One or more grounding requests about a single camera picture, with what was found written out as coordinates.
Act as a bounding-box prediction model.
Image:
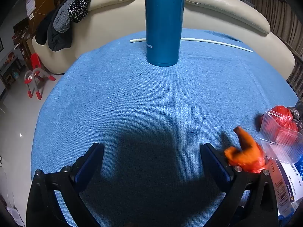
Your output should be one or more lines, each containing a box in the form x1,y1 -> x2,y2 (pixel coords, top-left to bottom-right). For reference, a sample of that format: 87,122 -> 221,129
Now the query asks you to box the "wall calendar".
26,0 -> 36,20

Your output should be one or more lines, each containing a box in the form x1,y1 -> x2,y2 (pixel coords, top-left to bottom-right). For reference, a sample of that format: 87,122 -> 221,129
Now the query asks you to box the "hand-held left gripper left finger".
26,143 -> 105,227

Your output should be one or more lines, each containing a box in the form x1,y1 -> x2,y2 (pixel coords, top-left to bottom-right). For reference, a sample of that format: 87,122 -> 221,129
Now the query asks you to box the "orange plastic bag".
224,126 -> 266,173

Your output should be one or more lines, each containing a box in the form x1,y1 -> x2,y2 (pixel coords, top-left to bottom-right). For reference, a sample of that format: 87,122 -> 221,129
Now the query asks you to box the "long white plastic strip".
129,37 -> 253,52

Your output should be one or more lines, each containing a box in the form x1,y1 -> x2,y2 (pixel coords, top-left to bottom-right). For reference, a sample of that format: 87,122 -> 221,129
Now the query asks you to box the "cream leather sofa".
31,0 -> 296,83

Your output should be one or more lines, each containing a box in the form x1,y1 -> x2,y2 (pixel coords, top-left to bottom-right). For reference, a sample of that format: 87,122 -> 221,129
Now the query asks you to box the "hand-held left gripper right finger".
200,143 -> 280,227

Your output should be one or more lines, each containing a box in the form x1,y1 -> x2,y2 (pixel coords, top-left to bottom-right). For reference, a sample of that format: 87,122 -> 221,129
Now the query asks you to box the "blue metal thermos bottle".
144,0 -> 185,67

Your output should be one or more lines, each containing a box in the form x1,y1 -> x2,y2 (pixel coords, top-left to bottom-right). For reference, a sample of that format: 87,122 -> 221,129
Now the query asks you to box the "black floral cloth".
68,0 -> 145,23

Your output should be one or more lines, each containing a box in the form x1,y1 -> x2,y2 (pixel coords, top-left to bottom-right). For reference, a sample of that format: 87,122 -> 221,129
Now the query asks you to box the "dark wooden cabinet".
0,24 -> 32,90

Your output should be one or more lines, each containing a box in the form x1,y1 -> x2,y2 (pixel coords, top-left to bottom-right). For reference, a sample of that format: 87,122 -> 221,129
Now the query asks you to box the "blue and white packet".
267,151 -> 303,225

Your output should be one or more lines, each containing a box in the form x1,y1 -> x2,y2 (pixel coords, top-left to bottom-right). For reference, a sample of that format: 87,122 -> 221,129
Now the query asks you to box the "wooden railing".
285,50 -> 303,97

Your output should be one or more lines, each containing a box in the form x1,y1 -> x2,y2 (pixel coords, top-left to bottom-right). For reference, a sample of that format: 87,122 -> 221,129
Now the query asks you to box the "red plastic stool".
30,53 -> 44,70

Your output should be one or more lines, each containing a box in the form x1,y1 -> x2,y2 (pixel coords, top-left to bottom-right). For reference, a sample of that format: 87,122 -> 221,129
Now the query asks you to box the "grey knit garment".
52,0 -> 81,33

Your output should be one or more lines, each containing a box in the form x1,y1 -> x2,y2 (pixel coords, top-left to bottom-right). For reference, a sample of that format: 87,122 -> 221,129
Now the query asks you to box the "brown curtain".
251,0 -> 303,57

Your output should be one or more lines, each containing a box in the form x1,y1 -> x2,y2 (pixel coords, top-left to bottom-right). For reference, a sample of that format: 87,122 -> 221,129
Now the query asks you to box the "clear plastic container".
259,109 -> 303,165

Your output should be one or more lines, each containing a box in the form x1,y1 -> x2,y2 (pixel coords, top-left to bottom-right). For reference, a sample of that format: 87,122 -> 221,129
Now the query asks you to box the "black jacket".
35,7 -> 73,52

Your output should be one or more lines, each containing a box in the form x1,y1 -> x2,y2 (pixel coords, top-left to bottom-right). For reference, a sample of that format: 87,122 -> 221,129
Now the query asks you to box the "blue table cloth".
31,28 -> 300,227

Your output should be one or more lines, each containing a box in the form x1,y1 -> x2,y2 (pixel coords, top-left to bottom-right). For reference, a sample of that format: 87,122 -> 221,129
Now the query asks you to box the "red and grey toy frame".
24,67 -> 56,100

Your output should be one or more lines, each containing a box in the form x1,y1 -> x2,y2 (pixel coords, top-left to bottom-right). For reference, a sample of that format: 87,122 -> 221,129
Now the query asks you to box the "red plastic bag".
257,106 -> 299,152

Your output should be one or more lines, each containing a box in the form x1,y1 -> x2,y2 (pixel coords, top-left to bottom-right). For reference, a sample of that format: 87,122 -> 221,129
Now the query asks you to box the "black plastic bag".
287,99 -> 303,123

